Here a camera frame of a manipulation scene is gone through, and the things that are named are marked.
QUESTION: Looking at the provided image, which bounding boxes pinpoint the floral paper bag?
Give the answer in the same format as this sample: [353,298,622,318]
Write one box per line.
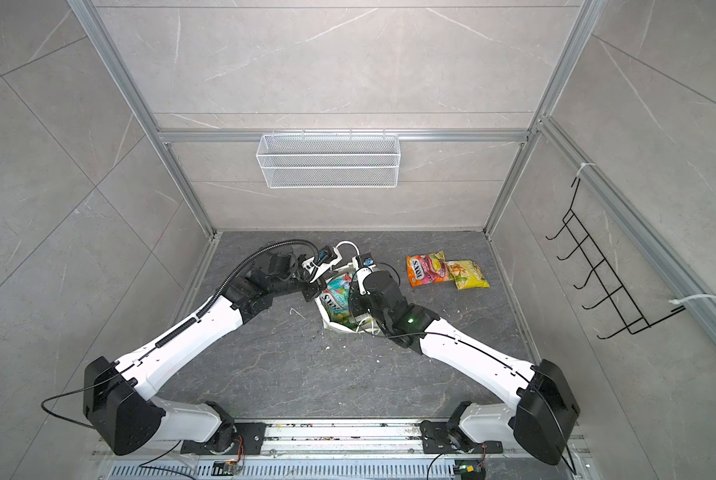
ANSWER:
[306,240,380,335]

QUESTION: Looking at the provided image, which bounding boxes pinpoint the orange snack packet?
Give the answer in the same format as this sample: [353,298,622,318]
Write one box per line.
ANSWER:
[406,250,451,287]

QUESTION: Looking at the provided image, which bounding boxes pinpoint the yellow snack packet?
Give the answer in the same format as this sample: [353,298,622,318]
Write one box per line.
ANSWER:
[447,260,490,290]

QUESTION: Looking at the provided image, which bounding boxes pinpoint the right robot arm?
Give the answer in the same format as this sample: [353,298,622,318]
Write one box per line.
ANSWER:
[349,268,581,465]

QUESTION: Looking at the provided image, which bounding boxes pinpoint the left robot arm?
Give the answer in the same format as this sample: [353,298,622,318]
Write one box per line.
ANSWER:
[83,241,342,456]

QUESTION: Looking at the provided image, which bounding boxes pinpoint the green snack packet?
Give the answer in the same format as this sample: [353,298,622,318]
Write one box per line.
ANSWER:
[319,273,357,331]

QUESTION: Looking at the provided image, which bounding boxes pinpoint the small green circuit board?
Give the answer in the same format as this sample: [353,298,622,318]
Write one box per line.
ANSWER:
[453,460,486,480]

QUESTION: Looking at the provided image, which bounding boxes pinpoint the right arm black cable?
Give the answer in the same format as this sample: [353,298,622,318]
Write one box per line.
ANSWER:
[369,260,578,476]

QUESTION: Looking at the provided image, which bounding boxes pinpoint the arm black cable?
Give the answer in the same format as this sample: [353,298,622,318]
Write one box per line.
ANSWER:
[40,238,322,430]
[369,260,578,476]

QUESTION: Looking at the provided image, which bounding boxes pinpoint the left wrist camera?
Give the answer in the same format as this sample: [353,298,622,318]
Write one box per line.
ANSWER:
[302,246,343,283]

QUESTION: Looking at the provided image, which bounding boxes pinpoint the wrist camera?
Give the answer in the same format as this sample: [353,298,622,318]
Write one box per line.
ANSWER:
[302,246,343,283]
[352,253,376,295]

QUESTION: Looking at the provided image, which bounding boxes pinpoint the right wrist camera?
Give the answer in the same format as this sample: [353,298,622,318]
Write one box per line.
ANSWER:
[352,253,376,295]

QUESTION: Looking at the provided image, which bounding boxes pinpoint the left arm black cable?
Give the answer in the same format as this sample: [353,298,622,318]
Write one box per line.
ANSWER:
[40,238,322,430]

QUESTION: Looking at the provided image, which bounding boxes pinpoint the white wire mesh basket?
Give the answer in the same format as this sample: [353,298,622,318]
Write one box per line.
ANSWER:
[256,133,402,189]

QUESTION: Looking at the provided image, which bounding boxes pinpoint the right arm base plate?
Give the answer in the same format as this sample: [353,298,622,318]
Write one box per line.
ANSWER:
[419,420,504,455]

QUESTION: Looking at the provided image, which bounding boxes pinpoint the aluminium mounting rail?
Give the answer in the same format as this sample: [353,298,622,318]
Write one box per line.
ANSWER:
[90,417,593,463]

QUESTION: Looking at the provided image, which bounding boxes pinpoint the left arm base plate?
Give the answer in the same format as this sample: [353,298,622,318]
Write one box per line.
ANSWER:
[180,422,267,455]

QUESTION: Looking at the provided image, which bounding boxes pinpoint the black wire hook rack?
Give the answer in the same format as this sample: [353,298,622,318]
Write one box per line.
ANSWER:
[545,178,686,340]

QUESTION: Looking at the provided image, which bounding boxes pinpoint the white cable tie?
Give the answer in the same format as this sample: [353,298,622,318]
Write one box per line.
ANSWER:
[668,293,716,306]

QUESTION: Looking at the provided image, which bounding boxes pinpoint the aluminium frame profile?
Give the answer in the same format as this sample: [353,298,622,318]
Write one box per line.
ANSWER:
[70,1,716,345]

